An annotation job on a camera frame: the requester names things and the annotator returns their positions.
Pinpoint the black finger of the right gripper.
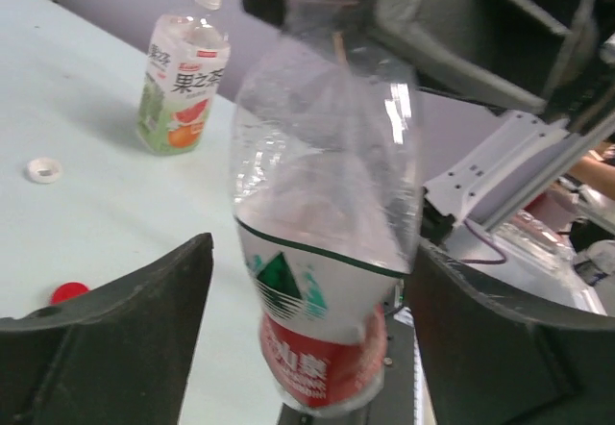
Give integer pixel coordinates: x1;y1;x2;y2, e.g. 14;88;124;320
242;0;601;117

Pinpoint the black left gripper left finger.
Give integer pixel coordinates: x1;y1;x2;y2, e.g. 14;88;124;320
1;233;213;425

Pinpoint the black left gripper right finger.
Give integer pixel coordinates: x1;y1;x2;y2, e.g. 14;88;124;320
407;241;614;425

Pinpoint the small white bottle cap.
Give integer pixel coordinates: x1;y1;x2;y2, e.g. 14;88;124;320
25;157;63;185

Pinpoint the clear red label water bottle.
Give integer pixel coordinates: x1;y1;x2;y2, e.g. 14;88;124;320
230;0;423;418

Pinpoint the white green fruit tea bottle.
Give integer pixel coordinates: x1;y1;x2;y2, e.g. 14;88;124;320
136;0;231;156

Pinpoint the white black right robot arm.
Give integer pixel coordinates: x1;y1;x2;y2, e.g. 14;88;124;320
363;0;614;424

